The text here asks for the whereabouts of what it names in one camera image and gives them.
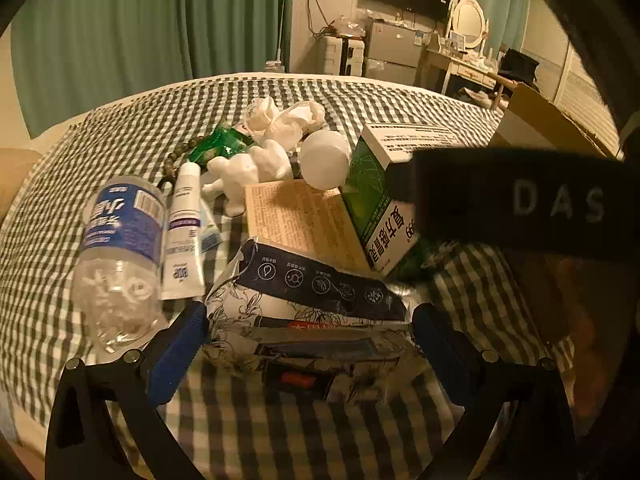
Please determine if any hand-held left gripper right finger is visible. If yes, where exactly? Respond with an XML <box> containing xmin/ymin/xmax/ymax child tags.
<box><xmin>411</xmin><ymin>302</ymin><xmax>581</xmax><ymax>480</ymax></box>

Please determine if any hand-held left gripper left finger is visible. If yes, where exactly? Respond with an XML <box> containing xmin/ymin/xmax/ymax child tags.
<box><xmin>45</xmin><ymin>301</ymin><xmax>211</xmax><ymax>480</ymax></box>

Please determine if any green white medicine box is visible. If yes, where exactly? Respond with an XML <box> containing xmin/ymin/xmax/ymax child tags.
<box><xmin>340</xmin><ymin>122</ymin><xmax>468</xmax><ymax>281</ymax></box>

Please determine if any brown cardboard box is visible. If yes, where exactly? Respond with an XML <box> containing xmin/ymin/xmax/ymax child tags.
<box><xmin>490</xmin><ymin>82</ymin><xmax>626</xmax><ymax>161</ymax></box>

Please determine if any floral printed packet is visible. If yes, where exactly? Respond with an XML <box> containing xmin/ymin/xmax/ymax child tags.
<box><xmin>205</xmin><ymin>239</ymin><xmax>426</xmax><ymax>403</ymax></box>

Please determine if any white cream tube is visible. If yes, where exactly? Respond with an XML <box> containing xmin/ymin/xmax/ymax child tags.
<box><xmin>161</xmin><ymin>161</ymin><xmax>206</xmax><ymax>301</ymax></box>

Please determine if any small blue white tube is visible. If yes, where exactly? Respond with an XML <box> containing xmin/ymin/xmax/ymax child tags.
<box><xmin>199</xmin><ymin>197</ymin><xmax>223</xmax><ymax>255</ymax></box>

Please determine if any white dressing table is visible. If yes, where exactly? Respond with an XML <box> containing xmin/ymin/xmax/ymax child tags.
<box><xmin>425</xmin><ymin>45</ymin><xmax>503</xmax><ymax>108</ymax></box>

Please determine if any clear plastic water bottle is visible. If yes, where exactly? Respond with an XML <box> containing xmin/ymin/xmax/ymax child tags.
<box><xmin>70</xmin><ymin>175</ymin><xmax>171</xmax><ymax>353</ymax></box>

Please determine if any black bag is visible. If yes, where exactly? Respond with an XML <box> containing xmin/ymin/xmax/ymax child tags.
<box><xmin>500</xmin><ymin>49</ymin><xmax>540</xmax><ymax>82</ymax></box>

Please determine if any white louvred wardrobe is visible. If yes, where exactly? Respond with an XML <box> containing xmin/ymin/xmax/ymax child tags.
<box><xmin>525</xmin><ymin>7</ymin><xmax>617</xmax><ymax>153</ymax></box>

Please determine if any grey small fridge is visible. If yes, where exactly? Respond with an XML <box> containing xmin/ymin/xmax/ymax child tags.
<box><xmin>367</xmin><ymin>17</ymin><xmax>426</xmax><ymax>83</ymax></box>

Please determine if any beige printed booklet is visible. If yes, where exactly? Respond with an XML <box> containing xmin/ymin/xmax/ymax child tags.
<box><xmin>243</xmin><ymin>178</ymin><xmax>386</xmax><ymax>276</ymax></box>

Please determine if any white oval mirror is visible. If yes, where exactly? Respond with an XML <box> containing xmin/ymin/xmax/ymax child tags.
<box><xmin>450</xmin><ymin>0</ymin><xmax>488</xmax><ymax>51</ymax></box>

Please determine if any white plaster figurine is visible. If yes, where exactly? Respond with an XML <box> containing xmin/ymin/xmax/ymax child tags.
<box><xmin>202</xmin><ymin>139</ymin><xmax>293</xmax><ymax>217</ymax></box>

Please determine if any white suitcase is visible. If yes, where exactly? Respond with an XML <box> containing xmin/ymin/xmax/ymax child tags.
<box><xmin>320</xmin><ymin>35</ymin><xmax>368</xmax><ymax>77</ymax></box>

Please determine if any green foil packet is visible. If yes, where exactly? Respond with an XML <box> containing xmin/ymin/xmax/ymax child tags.
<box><xmin>190</xmin><ymin>125</ymin><xmax>253</xmax><ymax>163</ymax></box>

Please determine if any white bed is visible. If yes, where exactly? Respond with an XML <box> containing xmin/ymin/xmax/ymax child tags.
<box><xmin>0</xmin><ymin>71</ymin><xmax>501</xmax><ymax>221</ymax></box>

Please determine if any wide green curtain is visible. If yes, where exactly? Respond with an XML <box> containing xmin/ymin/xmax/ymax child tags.
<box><xmin>10</xmin><ymin>0</ymin><xmax>296</xmax><ymax>138</ymax></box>

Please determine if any brown bead bracelet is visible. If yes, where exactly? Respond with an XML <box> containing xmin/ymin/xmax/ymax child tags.
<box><xmin>159</xmin><ymin>137</ymin><xmax>201</xmax><ymax>196</ymax></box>

